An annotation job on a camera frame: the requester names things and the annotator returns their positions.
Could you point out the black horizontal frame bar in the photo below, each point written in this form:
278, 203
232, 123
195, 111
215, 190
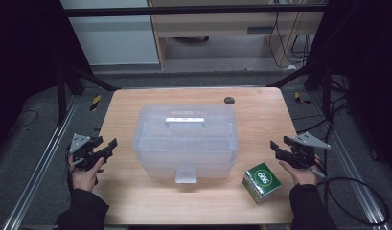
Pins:
184, 10

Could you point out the light wooden desk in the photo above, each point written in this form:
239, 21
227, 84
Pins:
216, 24

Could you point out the white cabinet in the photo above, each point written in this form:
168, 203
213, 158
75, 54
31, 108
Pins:
113, 41

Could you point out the black metal stand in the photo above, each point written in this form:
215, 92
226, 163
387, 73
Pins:
326, 92
61, 96

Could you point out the person's right hand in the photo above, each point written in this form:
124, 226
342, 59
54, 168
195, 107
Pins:
304, 177

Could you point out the clear plastic storage box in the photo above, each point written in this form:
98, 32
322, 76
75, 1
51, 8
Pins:
184, 143

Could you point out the aluminium floor rail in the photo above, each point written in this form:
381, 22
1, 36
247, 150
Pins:
40, 166
353, 179

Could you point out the yellow black striped tape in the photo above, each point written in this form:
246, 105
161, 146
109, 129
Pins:
301, 99
95, 103

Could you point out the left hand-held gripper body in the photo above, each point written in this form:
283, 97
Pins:
79, 142

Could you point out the person's left hand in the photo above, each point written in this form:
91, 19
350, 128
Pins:
85, 179

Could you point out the black table grommet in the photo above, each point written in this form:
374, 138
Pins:
229, 100

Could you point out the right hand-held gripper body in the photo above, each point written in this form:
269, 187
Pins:
308, 140

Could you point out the black curtain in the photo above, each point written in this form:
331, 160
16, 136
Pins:
369, 64
24, 48

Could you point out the green cardboard box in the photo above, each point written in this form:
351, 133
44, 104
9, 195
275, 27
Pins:
262, 182

